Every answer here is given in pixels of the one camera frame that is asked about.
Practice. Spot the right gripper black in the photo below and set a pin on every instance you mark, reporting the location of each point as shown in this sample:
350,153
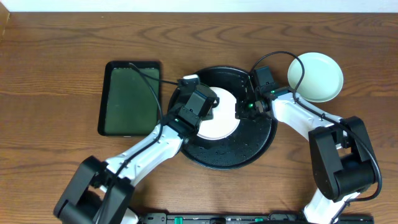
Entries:
244,111

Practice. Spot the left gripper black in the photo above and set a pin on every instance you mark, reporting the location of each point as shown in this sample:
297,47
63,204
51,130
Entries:
212,101

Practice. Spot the pink white plate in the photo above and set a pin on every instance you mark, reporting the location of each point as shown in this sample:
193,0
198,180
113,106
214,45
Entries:
224,122

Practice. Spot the light green plate front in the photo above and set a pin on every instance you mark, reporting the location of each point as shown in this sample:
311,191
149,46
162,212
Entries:
323,79

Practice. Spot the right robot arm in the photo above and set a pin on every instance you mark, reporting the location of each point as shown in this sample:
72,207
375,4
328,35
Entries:
344,166

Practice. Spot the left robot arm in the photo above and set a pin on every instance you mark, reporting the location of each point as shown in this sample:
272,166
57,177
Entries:
100,192

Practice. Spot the black round tray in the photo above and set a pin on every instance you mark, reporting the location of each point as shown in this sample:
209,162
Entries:
249,141

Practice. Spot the black rectangular water tray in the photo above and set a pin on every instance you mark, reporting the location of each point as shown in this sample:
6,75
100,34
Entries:
128,105

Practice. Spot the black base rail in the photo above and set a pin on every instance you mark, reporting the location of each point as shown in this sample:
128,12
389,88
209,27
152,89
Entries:
163,218

